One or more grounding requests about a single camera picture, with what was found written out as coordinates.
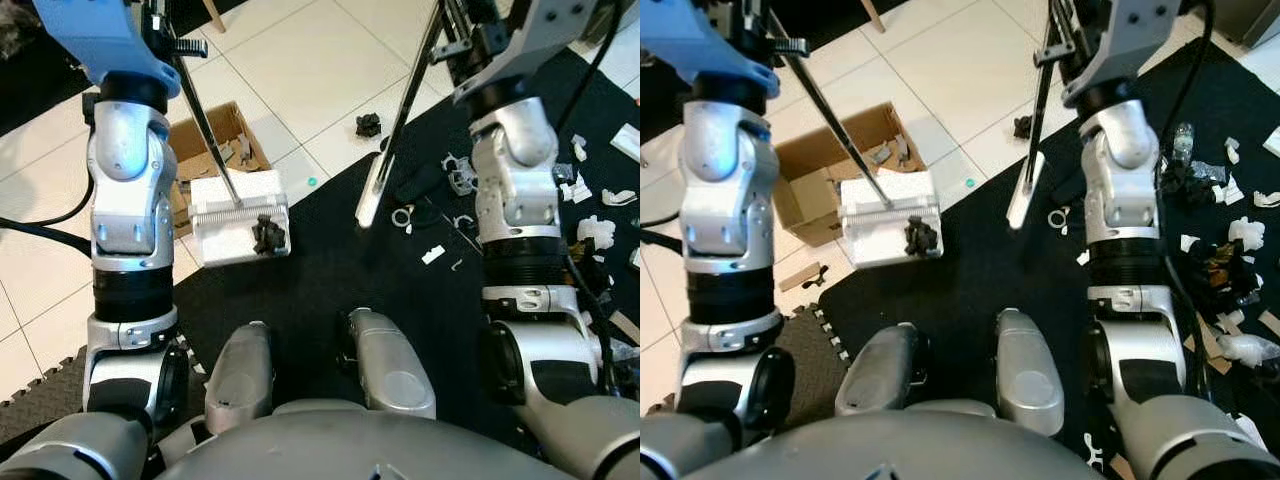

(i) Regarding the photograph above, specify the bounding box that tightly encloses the brown cardboard scrap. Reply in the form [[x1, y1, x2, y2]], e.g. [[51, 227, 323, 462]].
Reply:
[[779, 262, 832, 294]]

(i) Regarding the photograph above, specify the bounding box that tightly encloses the dark floor rug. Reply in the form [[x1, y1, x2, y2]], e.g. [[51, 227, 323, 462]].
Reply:
[[640, 62, 692, 142], [0, 0, 97, 137]]

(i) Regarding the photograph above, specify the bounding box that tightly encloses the white long-handled dustpan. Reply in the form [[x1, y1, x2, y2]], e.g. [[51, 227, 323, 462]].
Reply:
[[770, 30, 944, 270], [160, 35, 294, 269]]

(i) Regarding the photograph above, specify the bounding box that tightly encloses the grey clip cluster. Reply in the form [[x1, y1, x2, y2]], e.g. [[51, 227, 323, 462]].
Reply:
[[443, 153, 480, 197]]

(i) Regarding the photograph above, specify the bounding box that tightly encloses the black flat item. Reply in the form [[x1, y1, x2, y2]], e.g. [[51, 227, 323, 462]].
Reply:
[[394, 165, 447, 207]]

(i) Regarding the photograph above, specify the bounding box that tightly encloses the brown cardboard box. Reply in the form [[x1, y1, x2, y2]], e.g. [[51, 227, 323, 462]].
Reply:
[[773, 100, 927, 249], [165, 100, 274, 238]]

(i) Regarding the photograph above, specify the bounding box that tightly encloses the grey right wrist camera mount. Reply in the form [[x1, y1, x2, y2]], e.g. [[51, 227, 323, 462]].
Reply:
[[455, 0, 628, 107], [1061, 0, 1193, 107]]

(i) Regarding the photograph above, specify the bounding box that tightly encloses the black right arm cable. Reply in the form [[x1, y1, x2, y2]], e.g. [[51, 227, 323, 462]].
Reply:
[[553, 0, 627, 137], [1150, 0, 1217, 201]]

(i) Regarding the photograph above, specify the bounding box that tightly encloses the black and yellow item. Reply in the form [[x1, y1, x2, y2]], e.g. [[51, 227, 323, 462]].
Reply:
[[1198, 240, 1263, 306], [576, 243, 607, 293]]

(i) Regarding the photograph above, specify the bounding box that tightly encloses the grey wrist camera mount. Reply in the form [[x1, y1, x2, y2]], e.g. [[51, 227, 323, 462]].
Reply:
[[33, 0, 184, 99], [455, 0, 628, 107], [1061, 0, 1193, 107], [640, 0, 782, 98]]

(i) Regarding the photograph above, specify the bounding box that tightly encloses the silver robot left leg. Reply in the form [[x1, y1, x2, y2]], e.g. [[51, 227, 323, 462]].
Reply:
[[204, 320, 277, 423], [835, 322, 927, 417]]

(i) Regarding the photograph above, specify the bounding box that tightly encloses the silver robot leg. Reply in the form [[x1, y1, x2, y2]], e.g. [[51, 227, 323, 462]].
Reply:
[[994, 308, 1067, 437], [347, 308, 439, 422], [204, 320, 277, 423], [835, 322, 927, 417]]

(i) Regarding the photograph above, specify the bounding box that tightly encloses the black floor cable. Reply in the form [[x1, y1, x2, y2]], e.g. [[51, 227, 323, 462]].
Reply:
[[0, 175, 97, 257], [640, 205, 687, 253]]

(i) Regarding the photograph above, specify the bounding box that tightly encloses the grey foam puzzle mat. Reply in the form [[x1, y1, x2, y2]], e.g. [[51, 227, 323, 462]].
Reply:
[[0, 340, 97, 437], [640, 300, 853, 417]]

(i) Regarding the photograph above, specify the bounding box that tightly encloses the silver robot right leg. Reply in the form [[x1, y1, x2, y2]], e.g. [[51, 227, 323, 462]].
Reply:
[[347, 308, 439, 422], [994, 308, 1067, 437]]

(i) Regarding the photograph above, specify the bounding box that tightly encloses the silver robot torso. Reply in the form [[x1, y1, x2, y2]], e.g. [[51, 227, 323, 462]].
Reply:
[[780, 398, 1133, 480], [150, 398, 563, 480]]

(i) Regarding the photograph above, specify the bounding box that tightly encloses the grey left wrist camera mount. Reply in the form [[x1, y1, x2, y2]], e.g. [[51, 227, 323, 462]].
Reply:
[[640, 0, 782, 98], [33, 0, 184, 99]]

